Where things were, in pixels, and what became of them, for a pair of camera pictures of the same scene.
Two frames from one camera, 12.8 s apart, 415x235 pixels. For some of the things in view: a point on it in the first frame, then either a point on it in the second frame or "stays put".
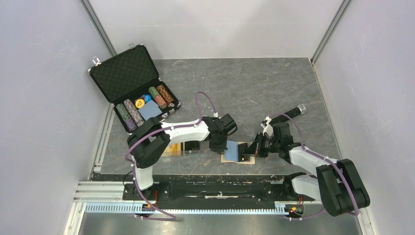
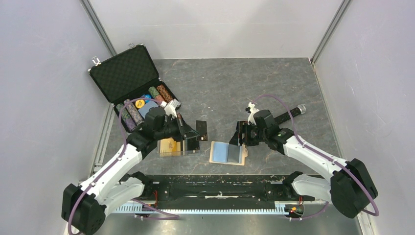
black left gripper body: x=219 y=145 to x=177 y=125
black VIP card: x=241 y=148 to x=233 y=153
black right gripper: x=256 y=147 to x=242 y=127
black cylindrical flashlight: x=301 y=109 stays put
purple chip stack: x=138 y=120 stays put
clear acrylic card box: x=182 y=148 stays put
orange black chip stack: x=165 y=94 stays put
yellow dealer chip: x=140 y=103 stays put
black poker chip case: x=130 y=82 stays put
